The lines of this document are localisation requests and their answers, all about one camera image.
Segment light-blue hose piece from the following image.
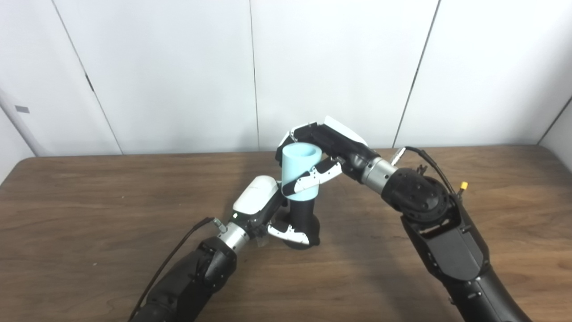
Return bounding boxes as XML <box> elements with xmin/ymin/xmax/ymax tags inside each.
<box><xmin>282</xmin><ymin>143</ymin><xmax>322</xmax><ymax>203</ymax></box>

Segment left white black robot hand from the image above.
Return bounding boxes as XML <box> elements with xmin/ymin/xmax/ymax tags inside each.
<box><xmin>230</xmin><ymin>175</ymin><xmax>313</xmax><ymax>246</ymax></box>

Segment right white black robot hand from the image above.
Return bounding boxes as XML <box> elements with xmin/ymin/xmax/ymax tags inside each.
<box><xmin>276</xmin><ymin>115</ymin><xmax>380</xmax><ymax>197</ymax></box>

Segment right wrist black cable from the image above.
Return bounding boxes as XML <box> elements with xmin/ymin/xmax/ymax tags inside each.
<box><xmin>391</xmin><ymin>146</ymin><xmax>461</xmax><ymax>197</ymax></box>

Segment black peg stand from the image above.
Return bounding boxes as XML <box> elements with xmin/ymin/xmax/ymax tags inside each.
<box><xmin>279</xmin><ymin>197</ymin><xmax>321</xmax><ymax>250</ymax></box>

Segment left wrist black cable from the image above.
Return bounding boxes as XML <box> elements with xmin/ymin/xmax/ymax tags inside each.
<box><xmin>129</xmin><ymin>217</ymin><xmax>228</xmax><ymax>320</ymax></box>

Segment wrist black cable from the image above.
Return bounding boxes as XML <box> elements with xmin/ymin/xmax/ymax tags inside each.
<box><xmin>391</xmin><ymin>146</ymin><xmax>461</xmax><ymax>197</ymax></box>
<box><xmin>129</xmin><ymin>217</ymin><xmax>228</xmax><ymax>320</ymax></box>

